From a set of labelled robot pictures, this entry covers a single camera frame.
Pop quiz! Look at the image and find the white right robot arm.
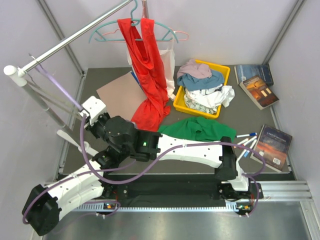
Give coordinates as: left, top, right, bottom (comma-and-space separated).
80, 113, 252, 198

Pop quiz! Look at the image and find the dark sunset cover book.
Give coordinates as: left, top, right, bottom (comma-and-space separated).
253, 124, 293, 173

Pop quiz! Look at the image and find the blue hardcover book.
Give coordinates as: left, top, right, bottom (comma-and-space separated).
234, 64, 274, 87

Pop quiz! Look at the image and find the red tank top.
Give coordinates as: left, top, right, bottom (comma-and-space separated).
117, 18, 171, 132

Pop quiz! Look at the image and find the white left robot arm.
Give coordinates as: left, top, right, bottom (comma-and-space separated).
22, 147, 127, 236

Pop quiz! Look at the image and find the orange cover paperback book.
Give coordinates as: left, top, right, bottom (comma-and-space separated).
239, 75, 279, 110

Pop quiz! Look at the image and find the lavender plastic hanger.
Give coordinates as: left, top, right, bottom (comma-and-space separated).
35, 65, 83, 112

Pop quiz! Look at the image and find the green tank top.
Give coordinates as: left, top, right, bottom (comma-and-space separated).
158, 116, 237, 142

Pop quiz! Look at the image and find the white patterned garment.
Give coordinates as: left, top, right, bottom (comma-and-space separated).
183, 84, 235, 115

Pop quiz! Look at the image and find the pink garment in bin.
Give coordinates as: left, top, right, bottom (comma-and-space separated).
177, 59, 212, 79

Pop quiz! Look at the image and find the orange cap marker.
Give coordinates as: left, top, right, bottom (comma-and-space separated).
237, 138, 249, 146

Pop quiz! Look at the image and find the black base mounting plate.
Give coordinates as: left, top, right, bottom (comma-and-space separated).
115, 174, 264, 207

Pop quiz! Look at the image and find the grey slotted cable duct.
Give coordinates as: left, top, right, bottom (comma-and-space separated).
73, 202, 239, 213

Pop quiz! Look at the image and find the clear plastic hanger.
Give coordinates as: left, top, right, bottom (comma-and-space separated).
27, 76, 81, 120

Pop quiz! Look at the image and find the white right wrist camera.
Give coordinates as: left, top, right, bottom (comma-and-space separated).
79, 96, 107, 126

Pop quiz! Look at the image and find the light blue cap marker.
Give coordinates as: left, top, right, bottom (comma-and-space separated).
243, 139, 258, 158

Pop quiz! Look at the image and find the blue garment in bin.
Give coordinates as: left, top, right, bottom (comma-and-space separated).
177, 70, 225, 91

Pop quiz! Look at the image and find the teal plastic hanger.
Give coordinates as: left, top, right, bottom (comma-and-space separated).
88, 0, 179, 44

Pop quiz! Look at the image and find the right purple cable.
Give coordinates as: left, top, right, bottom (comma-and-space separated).
79, 113, 267, 218

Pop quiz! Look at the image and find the red cap marker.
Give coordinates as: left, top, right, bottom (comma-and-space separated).
243, 136, 257, 146

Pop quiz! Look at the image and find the yellow plastic bin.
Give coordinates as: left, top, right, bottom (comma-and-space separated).
173, 59, 231, 119

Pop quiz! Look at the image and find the brown cardboard sheet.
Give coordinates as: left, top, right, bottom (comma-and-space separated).
96, 71, 147, 120

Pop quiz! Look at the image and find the metal clothes rail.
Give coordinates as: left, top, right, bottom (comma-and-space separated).
19, 0, 132, 73

